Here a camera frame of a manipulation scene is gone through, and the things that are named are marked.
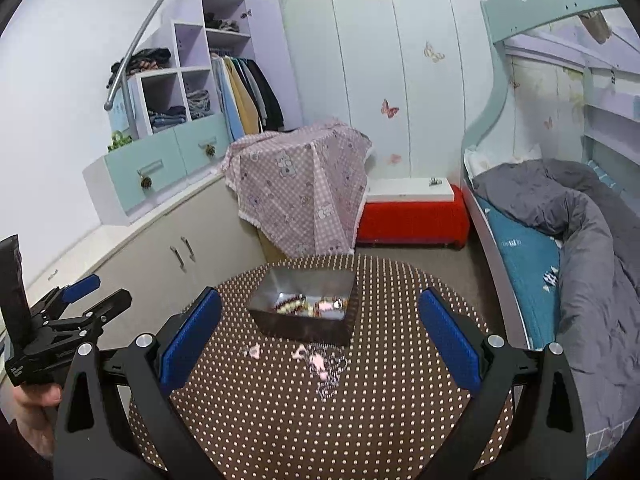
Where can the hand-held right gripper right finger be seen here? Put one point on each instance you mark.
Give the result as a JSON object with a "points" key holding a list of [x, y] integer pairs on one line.
{"points": [[447, 335]]}

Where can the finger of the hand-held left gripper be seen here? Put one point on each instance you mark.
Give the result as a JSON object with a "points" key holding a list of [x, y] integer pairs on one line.
{"points": [[80, 290], [107, 310]]}

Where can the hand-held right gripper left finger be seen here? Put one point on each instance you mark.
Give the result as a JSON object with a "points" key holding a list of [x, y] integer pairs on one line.
{"points": [[192, 335]]}

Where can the grey metal box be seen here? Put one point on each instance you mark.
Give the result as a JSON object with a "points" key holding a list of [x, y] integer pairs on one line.
{"points": [[300, 327]]}

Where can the pile of mixed jewelry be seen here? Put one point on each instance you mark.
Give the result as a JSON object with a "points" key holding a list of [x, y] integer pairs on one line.
{"points": [[327, 367]]}

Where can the person's left hand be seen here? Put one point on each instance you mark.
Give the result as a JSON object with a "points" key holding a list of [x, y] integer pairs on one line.
{"points": [[37, 410]]}

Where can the beige low cabinet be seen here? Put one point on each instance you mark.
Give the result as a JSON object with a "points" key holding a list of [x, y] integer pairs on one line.
{"points": [[150, 255]]}

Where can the blue bed sheet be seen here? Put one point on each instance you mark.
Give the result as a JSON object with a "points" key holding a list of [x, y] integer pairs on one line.
{"points": [[520, 265]]}

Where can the red storage bench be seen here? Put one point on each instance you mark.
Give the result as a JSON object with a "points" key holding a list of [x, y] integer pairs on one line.
{"points": [[410, 222]]}

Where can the drawer pendant ornament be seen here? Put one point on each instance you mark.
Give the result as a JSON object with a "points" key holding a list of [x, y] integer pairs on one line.
{"points": [[210, 150], [147, 182]]}

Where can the purple stair shelf cabinet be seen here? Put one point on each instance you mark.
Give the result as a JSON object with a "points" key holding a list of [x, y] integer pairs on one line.
{"points": [[160, 160]]}

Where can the small metal clip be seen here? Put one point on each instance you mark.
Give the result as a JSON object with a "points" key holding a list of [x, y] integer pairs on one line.
{"points": [[435, 181]]}

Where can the small green plant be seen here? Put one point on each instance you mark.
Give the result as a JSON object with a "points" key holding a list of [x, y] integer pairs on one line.
{"points": [[119, 141]]}

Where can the brown polka-dot tablecloth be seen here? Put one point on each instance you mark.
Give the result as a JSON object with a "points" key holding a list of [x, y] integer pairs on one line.
{"points": [[325, 430]]}

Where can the grey duvet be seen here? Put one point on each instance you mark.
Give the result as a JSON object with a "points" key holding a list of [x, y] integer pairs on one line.
{"points": [[595, 280]]}

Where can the white pillow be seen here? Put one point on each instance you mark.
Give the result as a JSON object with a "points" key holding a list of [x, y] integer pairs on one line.
{"points": [[480, 160]]}

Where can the pale pink butterfly sticker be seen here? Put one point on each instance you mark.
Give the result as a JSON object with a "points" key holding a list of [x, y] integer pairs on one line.
{"points": [[395, 159]]}

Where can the pink bear-print cloth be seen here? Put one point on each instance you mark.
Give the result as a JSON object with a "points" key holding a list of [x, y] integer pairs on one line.
{"points": [[300, 185]]}

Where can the folded jeans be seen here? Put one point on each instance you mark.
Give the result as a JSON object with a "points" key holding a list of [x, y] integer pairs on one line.
{"points": [[167, 120], [198, 105]]}

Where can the blue striped pillow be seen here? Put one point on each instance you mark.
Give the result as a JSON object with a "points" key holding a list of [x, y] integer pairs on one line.
{"points": [[605, 177]]}

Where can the pile of dark clothes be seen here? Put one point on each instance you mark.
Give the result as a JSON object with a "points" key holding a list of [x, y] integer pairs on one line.
{"points": [[142, 62]]}

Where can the row of hanging clothes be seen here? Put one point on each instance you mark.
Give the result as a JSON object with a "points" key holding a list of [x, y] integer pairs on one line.
{"points": [[245, 95]]}

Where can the grey metal handrail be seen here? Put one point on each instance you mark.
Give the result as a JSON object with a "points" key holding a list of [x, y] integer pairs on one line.
{"points": [[150, 25]]}

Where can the white butterfly sticker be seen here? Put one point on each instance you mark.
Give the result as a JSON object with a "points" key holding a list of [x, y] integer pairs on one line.
{"points": [[434, 52]]}

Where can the white wardrobe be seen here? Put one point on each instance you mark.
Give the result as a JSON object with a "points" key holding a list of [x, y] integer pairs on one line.
{"points": [[370, 60]]}

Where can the dark clothes bundle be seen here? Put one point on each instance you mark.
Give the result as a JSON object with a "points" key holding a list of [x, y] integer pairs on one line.
{"points": [[222, 24]]}

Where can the light green bunk bed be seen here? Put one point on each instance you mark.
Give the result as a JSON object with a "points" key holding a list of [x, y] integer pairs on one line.
{"points": [[505, 25]]}

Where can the hanging beige bag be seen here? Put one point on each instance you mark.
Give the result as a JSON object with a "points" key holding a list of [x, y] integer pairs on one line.
{"points": [[597, 27]]}

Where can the purple wall shelf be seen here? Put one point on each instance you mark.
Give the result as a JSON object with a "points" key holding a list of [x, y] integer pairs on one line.
{"points": [[615, 115]]}

